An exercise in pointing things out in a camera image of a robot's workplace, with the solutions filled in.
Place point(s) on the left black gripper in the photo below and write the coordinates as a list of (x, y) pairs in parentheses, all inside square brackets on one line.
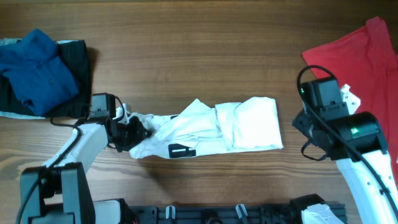
[(134, 131)]

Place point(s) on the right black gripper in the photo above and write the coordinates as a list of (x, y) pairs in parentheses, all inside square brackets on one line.
[(300, 122)]

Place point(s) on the white t-shirt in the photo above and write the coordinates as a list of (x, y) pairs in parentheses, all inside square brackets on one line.
[(200, 130)]

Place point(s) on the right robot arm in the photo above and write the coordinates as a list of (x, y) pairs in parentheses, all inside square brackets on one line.
[(355, 142)]

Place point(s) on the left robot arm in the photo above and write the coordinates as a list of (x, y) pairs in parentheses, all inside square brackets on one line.
[(58, 191)]

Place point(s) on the red t-shirt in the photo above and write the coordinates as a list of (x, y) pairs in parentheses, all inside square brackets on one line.
[(366, 61)]

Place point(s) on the black folded garment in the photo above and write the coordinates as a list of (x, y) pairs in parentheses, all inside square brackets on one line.
[(75, 56)]

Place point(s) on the blue folded shirt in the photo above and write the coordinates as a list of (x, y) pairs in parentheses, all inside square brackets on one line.
[(39, 78)]

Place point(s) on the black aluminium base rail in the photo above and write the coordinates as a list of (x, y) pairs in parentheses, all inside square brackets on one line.
[(267, 213)]

